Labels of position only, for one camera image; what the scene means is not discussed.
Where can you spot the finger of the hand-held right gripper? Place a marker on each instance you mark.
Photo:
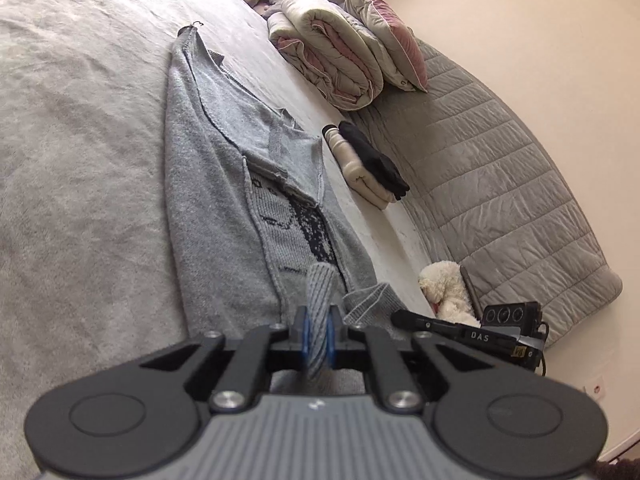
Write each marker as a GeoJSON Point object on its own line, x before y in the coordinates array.
{"type": "Point", "coordinates": [425, 322]}

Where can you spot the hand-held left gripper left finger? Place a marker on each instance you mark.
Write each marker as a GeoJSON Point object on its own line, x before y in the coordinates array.
{"type": "Point", "coordinates": [301, 340]}

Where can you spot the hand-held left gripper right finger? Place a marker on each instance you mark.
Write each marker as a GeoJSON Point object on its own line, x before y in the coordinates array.
{"type": "Point", "coordinates": [334, 337]}

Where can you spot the grey knitted cat sweater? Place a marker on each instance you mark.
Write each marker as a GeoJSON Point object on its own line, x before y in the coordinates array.
{"type": "Point", "coordinates": [210, 210]}

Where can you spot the white plush toy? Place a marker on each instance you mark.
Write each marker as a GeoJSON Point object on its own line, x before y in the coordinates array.
{"type": "Point", "coordinates": [450, 290]}

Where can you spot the dark tablet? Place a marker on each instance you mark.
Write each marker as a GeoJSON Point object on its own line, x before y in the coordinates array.
{"type": "Point", "coordinates": [471, 290]}

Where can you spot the folded beige garment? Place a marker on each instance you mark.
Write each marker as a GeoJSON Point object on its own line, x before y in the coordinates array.
{"type": "Point", "coordinates": [355, 170]}

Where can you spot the folded black garment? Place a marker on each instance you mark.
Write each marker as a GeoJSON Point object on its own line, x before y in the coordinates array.
{"type": "Point", "coordinates": [375, 160]}

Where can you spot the grey quilted headboard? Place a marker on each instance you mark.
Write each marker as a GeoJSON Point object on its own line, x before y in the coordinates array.
{"type": "Point", "coordinates": [475, 160]}

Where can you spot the folded grey pink duvet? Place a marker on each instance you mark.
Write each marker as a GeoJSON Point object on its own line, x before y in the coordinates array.
{"type": "Point", "coordinates": [325, 50]}

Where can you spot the bed with grey sheet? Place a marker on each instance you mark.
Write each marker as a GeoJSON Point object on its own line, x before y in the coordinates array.
{"type": "Point", "coordinates": [75, 160]}

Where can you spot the pink grey pillow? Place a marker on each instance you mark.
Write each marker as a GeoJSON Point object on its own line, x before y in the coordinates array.
{"type": "Point", "coordinates": [390, 35]}

